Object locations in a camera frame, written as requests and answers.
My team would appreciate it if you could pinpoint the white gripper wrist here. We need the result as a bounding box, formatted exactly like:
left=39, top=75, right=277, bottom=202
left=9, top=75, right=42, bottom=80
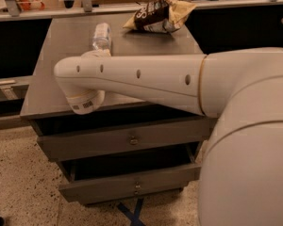
left=82, top=49, right=111, bottom=57

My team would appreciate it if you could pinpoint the clear blue plastic water bottle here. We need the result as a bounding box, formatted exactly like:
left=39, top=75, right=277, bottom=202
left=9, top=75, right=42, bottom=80
left=92, top=23, right=111, bottom=50

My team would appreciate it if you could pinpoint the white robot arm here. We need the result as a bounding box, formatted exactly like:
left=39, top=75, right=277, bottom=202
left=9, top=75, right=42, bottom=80
left=54, top=48, right=283, bottom=226

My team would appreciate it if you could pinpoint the brown chip bag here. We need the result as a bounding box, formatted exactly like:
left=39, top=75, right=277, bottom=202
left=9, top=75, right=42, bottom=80
left=124, top=0, right=196, bottom=33

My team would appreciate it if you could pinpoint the upper grey drawer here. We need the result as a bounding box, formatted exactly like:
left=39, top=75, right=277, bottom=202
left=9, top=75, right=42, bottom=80
left=38, top=117, right=210, bottom=161

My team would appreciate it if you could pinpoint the grey drawer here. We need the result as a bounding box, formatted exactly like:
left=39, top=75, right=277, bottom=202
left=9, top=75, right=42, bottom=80
left=38, top=117, right=210, bottom=161
left=59, top=163, right=201, bottom=204

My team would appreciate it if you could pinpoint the grey drawer cabinet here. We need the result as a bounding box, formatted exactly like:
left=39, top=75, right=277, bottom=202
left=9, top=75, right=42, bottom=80
left=20, top=12, right=218, bottom=206

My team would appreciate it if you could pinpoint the lower grey drawer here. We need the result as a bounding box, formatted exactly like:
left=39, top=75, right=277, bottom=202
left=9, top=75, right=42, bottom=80
left=59, top=163, right=201, bottom=204

